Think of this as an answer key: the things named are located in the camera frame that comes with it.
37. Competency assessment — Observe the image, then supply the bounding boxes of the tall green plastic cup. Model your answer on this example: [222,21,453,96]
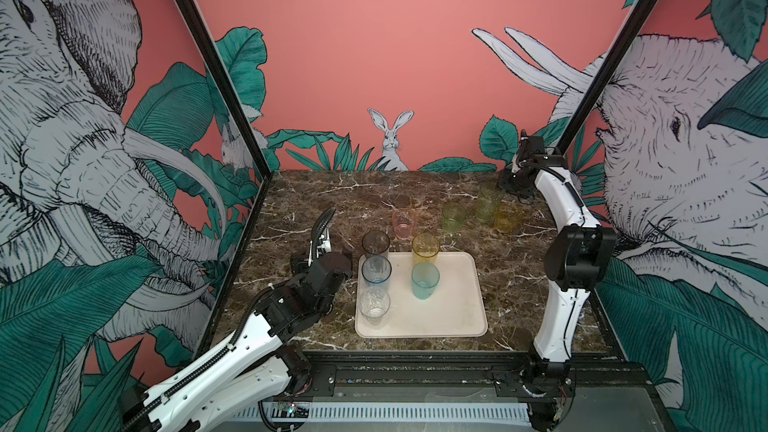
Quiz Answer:
[475,184,502,223]

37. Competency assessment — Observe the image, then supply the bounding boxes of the yellow plastic cup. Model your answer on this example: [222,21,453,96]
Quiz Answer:
[493,203,523,233]

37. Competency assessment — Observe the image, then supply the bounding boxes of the teal frosted plastic cup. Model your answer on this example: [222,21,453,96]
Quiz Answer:
[411,262,440,300]

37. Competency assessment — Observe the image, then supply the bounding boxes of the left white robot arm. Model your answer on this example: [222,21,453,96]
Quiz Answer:
[120,222,352,431]

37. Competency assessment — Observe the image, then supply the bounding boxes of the right black frame post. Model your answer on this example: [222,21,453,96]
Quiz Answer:
[554,0,658,153]

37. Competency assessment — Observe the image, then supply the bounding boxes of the blue plastic cup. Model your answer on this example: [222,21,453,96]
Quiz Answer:
[361,255,392,288]

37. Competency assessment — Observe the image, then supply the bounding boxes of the left black frame post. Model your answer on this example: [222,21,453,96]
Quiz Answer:
[149,0,272,180]

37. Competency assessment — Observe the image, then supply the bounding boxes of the clear plastic cup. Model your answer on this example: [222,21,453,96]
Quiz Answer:
[358,286,391,325]

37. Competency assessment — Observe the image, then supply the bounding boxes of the orange plastic cup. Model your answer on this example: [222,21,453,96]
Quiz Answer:
[411,232,440,266]

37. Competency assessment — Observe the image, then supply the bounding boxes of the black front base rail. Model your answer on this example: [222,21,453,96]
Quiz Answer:
[283,351,652,402]

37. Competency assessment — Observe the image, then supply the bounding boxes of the beige plastic tray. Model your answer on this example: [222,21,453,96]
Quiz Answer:
[355,252,487,338]

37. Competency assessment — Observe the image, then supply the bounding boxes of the short green plastic cup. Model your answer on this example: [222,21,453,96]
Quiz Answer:
[441,202,467,234]

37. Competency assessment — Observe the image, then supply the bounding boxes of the black frame post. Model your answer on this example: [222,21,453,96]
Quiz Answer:
[149,0,272,180]
[554,0,658,153]

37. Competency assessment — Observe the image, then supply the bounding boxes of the pink plastic cup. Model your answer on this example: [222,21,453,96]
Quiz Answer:
[392,209,417,240]

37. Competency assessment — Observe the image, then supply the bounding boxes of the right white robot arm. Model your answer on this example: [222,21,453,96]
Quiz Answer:
[498,134,617,365]

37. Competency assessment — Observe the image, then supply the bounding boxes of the white vented strip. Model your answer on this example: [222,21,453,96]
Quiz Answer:
[232,402,531,426]

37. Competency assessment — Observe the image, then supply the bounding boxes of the dark grey plastic cup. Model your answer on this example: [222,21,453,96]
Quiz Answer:
[361,230,391,258]

